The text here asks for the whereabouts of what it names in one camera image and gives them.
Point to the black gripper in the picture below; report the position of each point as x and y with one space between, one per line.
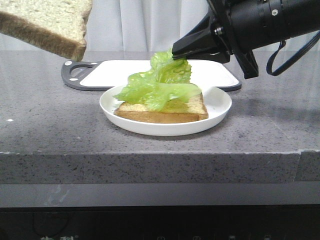
239 21

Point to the green lettuce leaf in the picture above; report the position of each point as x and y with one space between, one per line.
166 80

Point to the toasted bread slice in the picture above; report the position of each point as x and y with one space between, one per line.
174 111
56 26

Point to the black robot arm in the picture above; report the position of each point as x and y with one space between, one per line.
281 20

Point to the white round plate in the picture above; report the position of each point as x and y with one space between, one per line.
217 102

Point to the white curtain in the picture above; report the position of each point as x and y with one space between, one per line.
140 25

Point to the white cutting board grey rim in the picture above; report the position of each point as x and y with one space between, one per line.
103 75

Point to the black appliance front panel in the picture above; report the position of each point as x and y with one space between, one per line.
235 222

